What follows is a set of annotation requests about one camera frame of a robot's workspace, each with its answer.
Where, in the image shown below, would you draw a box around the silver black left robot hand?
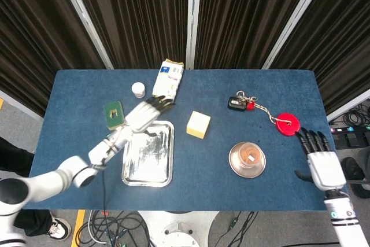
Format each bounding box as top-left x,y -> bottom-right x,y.
124,95 -> 176,138

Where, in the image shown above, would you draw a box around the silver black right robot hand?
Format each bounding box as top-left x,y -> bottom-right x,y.
294,127 -> 347,192

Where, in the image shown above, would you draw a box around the yellow sponge cube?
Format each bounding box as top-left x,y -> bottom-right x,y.
186,110 -> 212,140

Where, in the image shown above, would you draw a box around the clear jar of rubber bands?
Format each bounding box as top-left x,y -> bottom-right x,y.
237,142 -> 261,169

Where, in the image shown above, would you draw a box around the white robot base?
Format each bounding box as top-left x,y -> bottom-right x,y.
138,210 -> 220,247

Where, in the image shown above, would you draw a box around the black shoe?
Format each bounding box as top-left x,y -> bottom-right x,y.
341,156 -> 367,183
349,179 -> 370,199

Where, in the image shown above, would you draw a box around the small white lidded jar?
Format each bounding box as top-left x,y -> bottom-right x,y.
131,82 -> 146,98

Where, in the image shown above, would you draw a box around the green yellow scrub sponge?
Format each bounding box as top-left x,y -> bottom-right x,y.
103,101 -> 125,131

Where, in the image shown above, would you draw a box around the black foot pedal board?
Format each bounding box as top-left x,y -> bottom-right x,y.
329,125 -> 370,148

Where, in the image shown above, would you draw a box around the white paper package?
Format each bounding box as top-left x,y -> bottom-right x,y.
151,58 -> 185,104

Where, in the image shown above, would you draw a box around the rectangular steel tray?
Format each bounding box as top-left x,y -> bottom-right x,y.
121,120 -> 175,187

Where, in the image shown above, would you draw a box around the red disc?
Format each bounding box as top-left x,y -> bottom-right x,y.
275,112 -> 301,137

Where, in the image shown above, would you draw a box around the round steel plate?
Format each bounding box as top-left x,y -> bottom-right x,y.
228,141 -> 267,179

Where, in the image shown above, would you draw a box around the black car key fob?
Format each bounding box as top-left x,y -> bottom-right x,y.
227,97 -> 248,112

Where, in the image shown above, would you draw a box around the blue table cloth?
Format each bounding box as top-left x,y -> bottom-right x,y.
24,69 -> 338,212

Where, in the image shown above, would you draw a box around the dark brown pleated curtain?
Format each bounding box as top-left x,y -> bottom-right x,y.
195,0 -> 317,70
68,0 -> 190,70
270,0 -> 370,115
0,0 -> 106,117

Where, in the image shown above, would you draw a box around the metal key rings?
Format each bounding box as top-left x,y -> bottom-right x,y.
236,90 -> 258,104

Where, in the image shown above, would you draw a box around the yellow floor tape strip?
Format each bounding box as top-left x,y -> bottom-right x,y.
71,209 -> 87,247

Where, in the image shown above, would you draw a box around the black trouser leg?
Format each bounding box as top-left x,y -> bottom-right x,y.
0,136 -> 57,238

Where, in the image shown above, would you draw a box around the white black sneaker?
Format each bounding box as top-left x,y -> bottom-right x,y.
46,212 -> 72,241

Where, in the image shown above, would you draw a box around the black coiled floor cable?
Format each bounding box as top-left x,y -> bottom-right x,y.
342,102 -> 370,128

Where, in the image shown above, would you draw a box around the white partition frame bar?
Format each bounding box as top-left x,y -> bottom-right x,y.
0,89 -> 44,122
193,0 -> 203,70
326,87 -> 370,122
186,0 -> 195,70
261,0 -> 332,70
54,0 -> 114,71

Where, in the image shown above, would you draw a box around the braided white cord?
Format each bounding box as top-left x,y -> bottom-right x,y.
254,104 -> 291,125

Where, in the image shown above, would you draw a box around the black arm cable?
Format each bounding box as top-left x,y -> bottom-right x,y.
97,145 -> 112,230

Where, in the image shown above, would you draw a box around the black cable with inline box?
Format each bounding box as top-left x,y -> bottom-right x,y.
208,211 -> 260,247

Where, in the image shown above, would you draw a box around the black floor cable tangle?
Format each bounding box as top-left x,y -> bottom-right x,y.
75,210 -> 153,247

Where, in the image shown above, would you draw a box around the white floor cable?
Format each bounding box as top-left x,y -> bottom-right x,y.
87,211 -> 108,244

